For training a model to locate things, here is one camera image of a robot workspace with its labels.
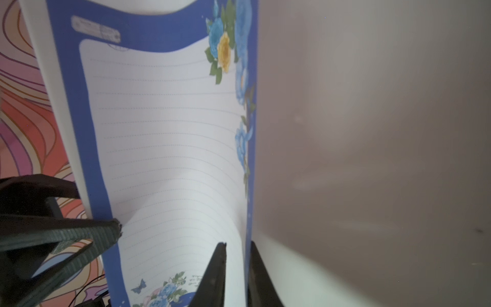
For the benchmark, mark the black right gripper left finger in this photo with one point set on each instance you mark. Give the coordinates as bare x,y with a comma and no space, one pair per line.
211,290

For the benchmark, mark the white plastic storage tray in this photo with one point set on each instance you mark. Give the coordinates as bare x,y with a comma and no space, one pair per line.
372,152

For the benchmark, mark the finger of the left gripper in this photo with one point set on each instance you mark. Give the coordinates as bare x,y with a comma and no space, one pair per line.
35,195
21,232

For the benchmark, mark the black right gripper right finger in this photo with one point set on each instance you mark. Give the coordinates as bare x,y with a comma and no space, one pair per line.
261,291

